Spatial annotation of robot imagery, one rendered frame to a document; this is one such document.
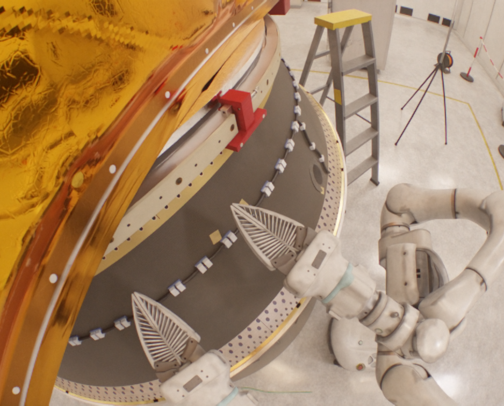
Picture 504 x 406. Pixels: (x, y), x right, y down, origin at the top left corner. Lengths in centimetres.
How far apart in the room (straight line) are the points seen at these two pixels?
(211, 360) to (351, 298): 20
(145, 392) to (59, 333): 61
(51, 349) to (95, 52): 33
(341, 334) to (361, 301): 134
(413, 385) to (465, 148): 333
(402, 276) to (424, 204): 23
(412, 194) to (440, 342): 41
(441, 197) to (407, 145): 251
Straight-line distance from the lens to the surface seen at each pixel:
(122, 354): 76
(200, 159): 46
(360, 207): 244
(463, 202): 67
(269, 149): 67
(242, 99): 49
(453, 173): 322
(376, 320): 39
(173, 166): 44
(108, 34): 28
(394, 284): 53
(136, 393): 96
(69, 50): 25
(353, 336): 177
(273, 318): 82
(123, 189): 37
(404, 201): 70
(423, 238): 64
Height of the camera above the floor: 201
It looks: 57 degrees down
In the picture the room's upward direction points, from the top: 13 degrees counter-clockwise
